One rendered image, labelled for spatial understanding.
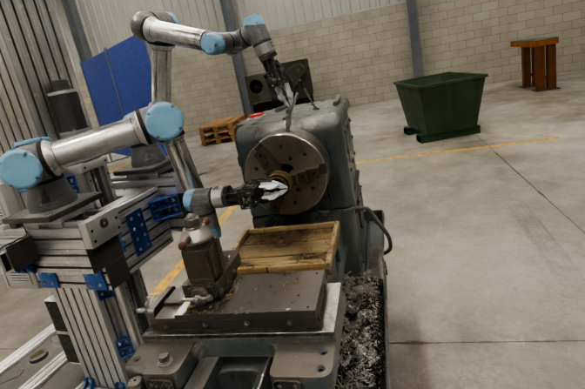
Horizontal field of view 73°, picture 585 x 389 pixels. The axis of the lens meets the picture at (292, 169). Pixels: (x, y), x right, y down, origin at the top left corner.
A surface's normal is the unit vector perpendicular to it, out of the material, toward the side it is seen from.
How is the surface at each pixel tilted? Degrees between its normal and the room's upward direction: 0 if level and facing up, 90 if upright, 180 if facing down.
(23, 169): 91
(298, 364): 0
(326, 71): 90
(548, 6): 90
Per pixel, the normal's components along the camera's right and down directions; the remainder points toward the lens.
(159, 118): 0.44, 0.14
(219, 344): -0.20, 0.26
